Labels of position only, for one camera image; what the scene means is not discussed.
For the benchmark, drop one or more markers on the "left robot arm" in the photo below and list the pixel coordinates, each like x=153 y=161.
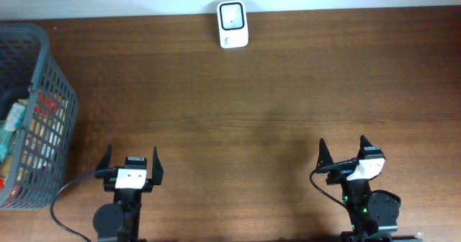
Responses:
x=119 y=220

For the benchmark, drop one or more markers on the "small teal tissue pack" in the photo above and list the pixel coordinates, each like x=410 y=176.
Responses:
x=15 y=117

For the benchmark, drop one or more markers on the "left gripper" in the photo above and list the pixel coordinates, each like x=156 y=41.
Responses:
x=158 y=172

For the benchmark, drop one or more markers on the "grey plastic mesh basket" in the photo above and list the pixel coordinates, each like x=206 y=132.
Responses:
x=35 y=162

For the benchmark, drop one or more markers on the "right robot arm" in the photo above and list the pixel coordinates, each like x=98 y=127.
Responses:
x=373 y=213

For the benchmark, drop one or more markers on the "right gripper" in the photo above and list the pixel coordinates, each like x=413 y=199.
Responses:
x=324 y=157

